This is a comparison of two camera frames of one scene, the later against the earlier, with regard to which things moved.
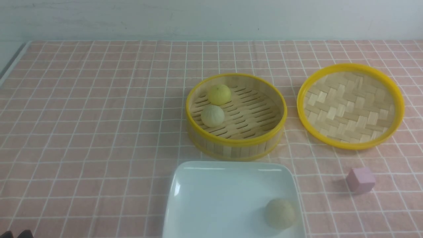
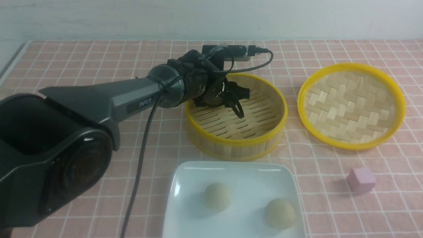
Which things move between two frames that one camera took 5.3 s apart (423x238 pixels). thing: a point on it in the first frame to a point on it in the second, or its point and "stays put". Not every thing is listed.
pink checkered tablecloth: [90, 132] stays put
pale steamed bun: [212, 116] to [218, 196]
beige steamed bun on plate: [279, 214] stays put
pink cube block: [361, 180] stays put
